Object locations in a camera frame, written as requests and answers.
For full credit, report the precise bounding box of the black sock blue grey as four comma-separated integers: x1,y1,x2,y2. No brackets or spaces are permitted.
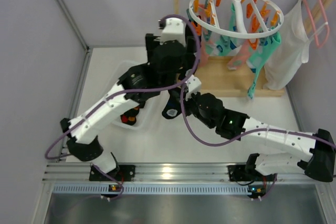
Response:
161,96,182,120

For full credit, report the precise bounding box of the pink sock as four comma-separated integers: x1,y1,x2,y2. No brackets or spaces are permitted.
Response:
194,22,209,67
227,39,250,70

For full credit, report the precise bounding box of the white round clip hanger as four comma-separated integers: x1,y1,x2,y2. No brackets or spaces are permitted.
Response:
188,0,284,40

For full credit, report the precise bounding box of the mint green sock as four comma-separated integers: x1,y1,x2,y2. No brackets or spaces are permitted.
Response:
205,4,237,57
247,32,281,99

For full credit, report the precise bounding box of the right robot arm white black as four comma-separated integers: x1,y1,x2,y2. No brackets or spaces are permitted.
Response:
180,91,335,183

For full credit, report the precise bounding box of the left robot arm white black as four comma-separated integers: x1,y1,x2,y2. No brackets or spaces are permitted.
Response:
60,34,201,177

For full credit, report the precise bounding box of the pink clothes hanger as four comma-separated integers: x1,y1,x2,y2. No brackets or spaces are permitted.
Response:
301,0,330,49

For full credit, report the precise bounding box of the wooden clothes rack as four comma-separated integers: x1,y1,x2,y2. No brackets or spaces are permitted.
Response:
171,0,336,98

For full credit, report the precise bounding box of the white plastic basket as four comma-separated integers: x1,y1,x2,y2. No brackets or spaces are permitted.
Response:
94,60,159,130

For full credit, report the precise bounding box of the red orange argyle sock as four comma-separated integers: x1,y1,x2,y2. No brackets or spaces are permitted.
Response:
120,106,140,126

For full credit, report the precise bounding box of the white tank top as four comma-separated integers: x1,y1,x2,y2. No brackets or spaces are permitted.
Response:
264,1,310,90

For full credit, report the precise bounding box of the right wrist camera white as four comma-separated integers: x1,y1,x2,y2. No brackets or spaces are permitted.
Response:
184,75,202,101

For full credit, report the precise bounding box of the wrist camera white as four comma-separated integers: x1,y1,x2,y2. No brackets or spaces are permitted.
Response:
159,18,186,46
184,75,202,101

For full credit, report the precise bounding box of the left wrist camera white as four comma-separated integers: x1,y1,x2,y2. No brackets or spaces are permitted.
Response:
159,18,186,46

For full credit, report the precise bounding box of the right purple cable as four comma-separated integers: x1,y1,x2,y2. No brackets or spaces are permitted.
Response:
180,74,336,201

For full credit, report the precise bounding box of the purple cable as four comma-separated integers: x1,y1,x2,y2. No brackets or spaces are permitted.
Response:
44,14,203,201
180,74,336,201

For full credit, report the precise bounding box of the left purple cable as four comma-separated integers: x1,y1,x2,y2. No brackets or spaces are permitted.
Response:
44,14,203,201

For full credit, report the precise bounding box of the aluminium rail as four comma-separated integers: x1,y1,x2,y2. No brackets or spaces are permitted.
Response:
41,162,329,196

